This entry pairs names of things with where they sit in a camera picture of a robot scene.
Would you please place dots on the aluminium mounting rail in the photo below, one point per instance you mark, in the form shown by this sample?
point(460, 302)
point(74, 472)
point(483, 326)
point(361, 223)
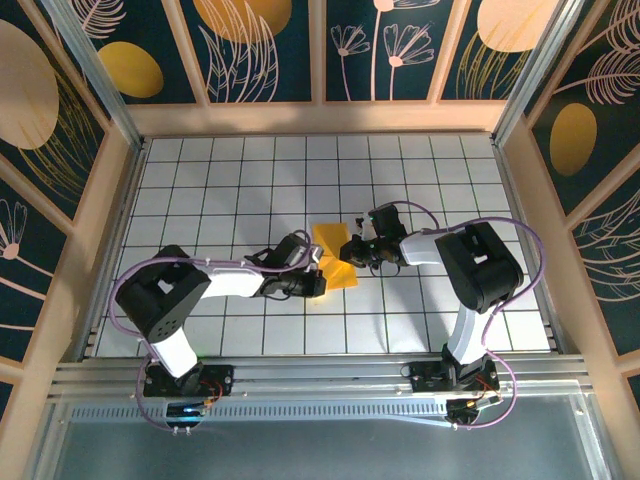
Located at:
point(320, 377)

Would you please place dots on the grey metal sheet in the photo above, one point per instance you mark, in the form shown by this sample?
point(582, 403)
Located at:
point(320, 450)

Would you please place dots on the yellow paper sheet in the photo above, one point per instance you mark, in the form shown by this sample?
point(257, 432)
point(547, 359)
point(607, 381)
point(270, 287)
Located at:
point(340, 277)

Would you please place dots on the aluminium corner post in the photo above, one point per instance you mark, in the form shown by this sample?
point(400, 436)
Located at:
point(540, 70)
point(101, 80)

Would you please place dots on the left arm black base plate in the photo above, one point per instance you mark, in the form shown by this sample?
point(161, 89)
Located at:
point(220, 380)

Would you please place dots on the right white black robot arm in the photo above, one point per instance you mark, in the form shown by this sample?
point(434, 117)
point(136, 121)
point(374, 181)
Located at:
point(417, 247)

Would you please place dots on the white grid mat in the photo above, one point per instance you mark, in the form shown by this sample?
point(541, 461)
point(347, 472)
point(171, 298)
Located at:
point(300, 320)

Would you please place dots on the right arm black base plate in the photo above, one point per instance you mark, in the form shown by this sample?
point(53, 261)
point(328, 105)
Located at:
point(425, 380)

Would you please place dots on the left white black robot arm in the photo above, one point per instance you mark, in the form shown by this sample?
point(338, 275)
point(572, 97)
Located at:
point(230, 285)

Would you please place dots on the aluminium side rail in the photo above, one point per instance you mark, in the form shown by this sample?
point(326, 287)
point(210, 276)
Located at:
point(112, 250)
point(516, 200)

